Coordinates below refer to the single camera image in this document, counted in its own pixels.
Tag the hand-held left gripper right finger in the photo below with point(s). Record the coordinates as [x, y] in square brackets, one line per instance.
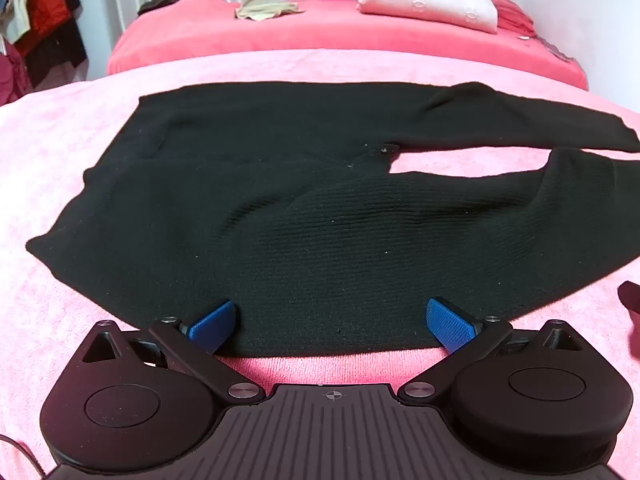
[449, 326]

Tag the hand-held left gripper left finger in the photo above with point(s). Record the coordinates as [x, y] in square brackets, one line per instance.
[214, 324]

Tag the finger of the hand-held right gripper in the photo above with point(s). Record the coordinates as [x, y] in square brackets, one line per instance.
[631, 296]

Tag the black knit pants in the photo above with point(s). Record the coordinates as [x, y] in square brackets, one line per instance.
[300, 210]

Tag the pink fleece blanket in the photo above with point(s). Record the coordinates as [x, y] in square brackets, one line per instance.
[50, 160]

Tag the folded red blanket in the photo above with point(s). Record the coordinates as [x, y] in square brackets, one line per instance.
[512, 15]

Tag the bed with red cover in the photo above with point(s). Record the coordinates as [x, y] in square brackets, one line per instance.
[300, 25]

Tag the maroon garment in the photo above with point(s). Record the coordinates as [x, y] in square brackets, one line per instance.
[11, 80]

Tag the beige crumpled cloth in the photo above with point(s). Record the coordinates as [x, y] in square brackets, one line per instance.
[265, 7]

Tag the dark crumpled cloth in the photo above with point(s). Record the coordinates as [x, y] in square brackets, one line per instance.
[165, 0]

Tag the hanging clothes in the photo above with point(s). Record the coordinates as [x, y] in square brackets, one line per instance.
[45, 5]

